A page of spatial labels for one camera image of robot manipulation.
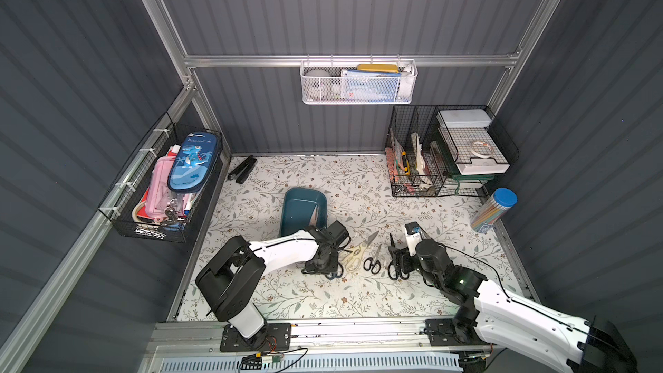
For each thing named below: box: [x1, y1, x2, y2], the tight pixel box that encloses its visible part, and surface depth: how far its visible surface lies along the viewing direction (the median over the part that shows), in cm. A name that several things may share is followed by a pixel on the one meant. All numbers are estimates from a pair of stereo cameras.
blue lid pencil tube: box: [470, 187, 518, 234], surface depth 86 cm
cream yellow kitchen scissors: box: [340, 230, 379, 274], surface depth 91 cm
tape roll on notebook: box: [470, 140, 494, 159], surface depth 96 cm
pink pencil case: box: [145, 155, 186, 222], surface depth 69 cm
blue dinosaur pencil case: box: [167, 131, 221, 194], surface depth 71 cm
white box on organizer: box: [436, 108, 493, 129], surface depth 105 cm
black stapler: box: [227, 154, 258, 184], surface depth 114 cm
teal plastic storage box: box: [280, 186, 328, 237], surface depth 100 cm
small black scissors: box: [363, 243, 382, 275], surface depth 89 cm
